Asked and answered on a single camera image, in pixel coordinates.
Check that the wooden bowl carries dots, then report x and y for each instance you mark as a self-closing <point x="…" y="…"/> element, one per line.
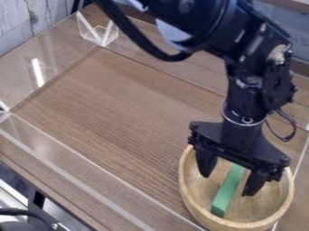
<point x="250" y="213"/>

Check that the clear acrylic enclosure wall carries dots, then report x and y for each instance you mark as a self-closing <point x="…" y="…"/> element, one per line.
<point x="92" y="194"/>

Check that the clear acrylic corner bracket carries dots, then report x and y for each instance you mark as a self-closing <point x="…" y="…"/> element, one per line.
<point x="100" y="35"/>

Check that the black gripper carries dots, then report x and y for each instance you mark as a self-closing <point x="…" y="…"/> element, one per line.
<point x="238" y="142"/>

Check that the black table frame leg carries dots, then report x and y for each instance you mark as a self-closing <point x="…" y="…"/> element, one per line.
<point x="53" y="216"/>

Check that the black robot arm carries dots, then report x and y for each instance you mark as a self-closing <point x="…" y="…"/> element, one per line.
<point x="228" y="29"/>

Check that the green rectangular stick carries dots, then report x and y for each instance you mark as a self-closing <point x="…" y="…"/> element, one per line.
<point x="226" y="191"/>

